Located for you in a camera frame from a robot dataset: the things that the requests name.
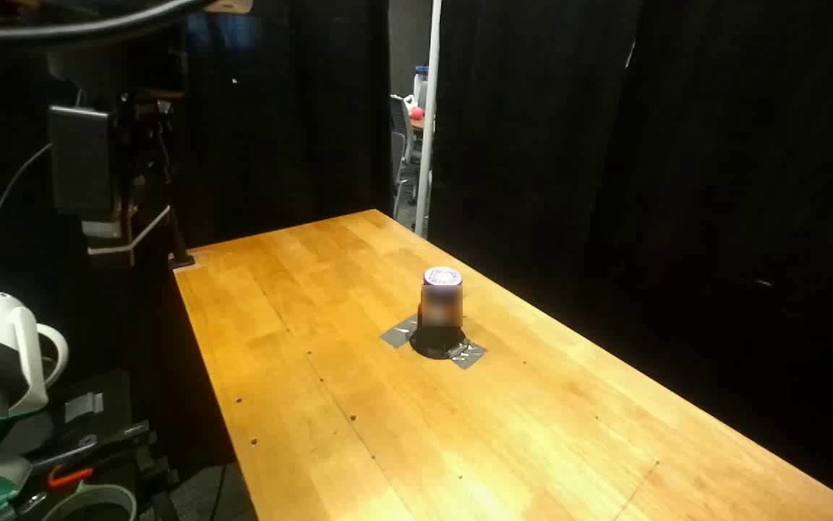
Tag metal stand pole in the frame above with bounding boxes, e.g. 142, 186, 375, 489
388, 61, 430, 226

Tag black camera tripod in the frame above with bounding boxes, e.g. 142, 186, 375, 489
77, 85, 197, 270

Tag white vertical pole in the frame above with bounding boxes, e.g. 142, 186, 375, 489
413, 0, 446, 241

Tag black curtain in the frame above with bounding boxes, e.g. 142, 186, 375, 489
430, 0, 833, 516
181, 0, 394, 247

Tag dark bottle with purple cap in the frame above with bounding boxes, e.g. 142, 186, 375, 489
410, 263, 469, 363

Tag orange handled tool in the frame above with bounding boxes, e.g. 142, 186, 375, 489
45, 463, 99, 492

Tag black curved lamp rim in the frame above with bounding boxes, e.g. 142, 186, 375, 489
0, 0, 207, 46

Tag black box camera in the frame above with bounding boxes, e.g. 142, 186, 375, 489
45, 104, 113, 218

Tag grey duct tape piece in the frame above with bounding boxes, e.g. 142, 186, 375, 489
446, 340, 488, 372
378, 317, 421, 350

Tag grey round container rim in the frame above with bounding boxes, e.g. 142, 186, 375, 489
44, 480, 142, 521

